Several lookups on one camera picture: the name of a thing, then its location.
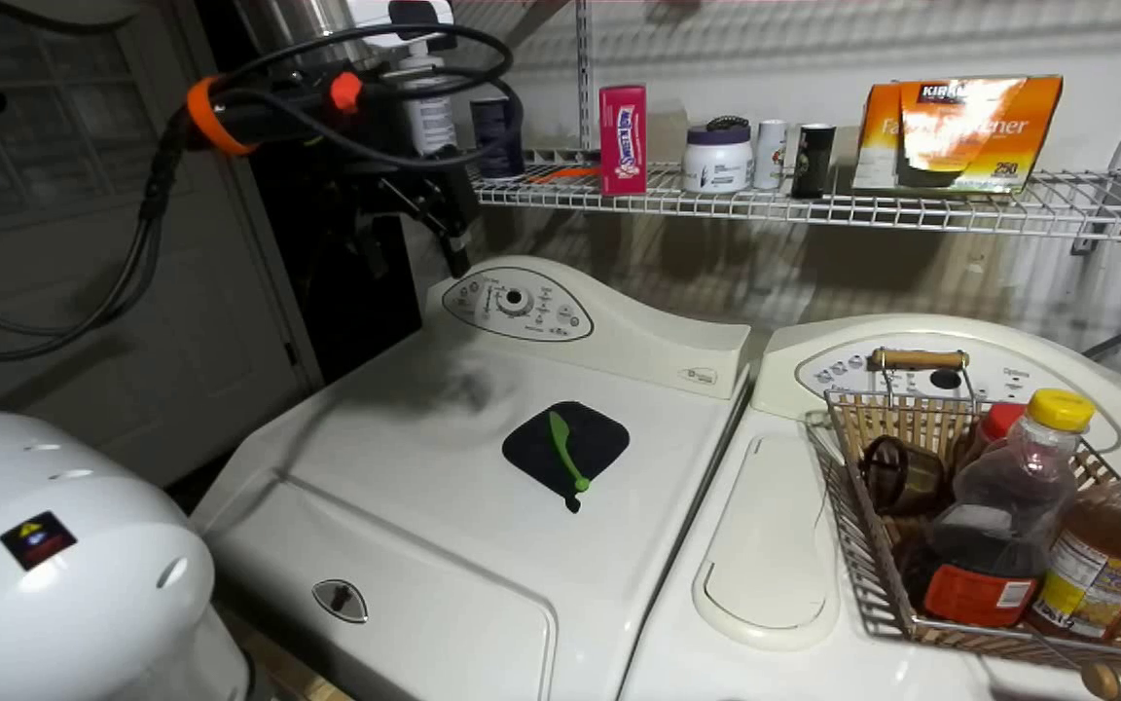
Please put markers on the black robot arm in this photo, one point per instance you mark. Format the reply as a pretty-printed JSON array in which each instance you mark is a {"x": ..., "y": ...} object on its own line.
[{"x": 357, "y": 113}]

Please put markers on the white left washing machine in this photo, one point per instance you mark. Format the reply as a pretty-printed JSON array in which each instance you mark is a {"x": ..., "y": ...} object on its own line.
[{"x": 382, "y": 536}]

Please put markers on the white jar dark lid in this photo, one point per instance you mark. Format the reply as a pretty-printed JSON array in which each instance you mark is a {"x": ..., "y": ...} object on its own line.
[{"x": 719, "y": 156}]

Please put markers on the dark juice bottle yellow cap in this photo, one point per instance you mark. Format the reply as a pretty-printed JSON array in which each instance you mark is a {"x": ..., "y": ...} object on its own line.
[{"x": 985, "y": 549}]

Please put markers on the black small container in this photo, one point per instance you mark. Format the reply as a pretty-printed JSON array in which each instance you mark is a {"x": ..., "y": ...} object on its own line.
[{"x": 813, "y": 163}]

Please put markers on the white small bottle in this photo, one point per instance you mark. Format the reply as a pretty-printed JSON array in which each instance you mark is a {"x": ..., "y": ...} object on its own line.
[{"x": 769, "y": 156}]

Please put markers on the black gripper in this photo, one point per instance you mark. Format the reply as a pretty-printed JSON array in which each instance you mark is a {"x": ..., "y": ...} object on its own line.
[{"x": 438, "y": 197}]

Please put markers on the amber vinegar bottle black cap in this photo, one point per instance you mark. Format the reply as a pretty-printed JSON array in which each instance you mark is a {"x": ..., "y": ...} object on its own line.
[{"x": 1083, "y": 580}]

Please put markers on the red cap bottle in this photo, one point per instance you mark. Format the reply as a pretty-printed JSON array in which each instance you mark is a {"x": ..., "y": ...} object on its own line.
[{"x": 991, "y": 429}]

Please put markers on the pink box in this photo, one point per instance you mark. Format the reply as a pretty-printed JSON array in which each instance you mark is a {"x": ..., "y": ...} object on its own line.
[{"x": 621, "y": 139}]

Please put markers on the black cloth with green strap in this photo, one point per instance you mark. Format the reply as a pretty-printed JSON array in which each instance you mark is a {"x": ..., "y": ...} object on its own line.
[{"x": 568, "y": 449}]

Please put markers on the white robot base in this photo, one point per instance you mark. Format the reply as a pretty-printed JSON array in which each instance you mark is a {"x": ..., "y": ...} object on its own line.
[{"x": 104, "y": 580}]

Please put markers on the white right washing machine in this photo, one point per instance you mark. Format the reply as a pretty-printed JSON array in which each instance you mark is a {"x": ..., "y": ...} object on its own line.
[{"x": 773, "y": 589}]

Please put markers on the white pump bottle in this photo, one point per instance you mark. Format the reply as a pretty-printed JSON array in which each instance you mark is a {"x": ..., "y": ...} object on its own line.
[{"x": 431, "y": 113}]

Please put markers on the white washing machine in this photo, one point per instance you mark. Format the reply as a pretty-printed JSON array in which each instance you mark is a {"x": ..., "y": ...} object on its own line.
[
  {"x": 773, "y": 589},
  {"x": 382, "y": 536}
]

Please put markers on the wire basket with wooden handle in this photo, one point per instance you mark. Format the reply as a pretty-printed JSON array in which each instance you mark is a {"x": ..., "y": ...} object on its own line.
[{"x": 892, "y": 455}]

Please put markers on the orange cardboard box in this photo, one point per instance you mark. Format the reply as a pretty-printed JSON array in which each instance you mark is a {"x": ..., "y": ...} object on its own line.
[{"x": 955, "y": 133}]

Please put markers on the dark blue box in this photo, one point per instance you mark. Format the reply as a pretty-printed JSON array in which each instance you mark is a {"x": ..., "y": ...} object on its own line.
[{"x": 497, "y": 139}]

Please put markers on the white wire shelf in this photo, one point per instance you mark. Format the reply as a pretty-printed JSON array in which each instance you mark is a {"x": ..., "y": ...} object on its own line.
[{"x": 813, "y": 59}]

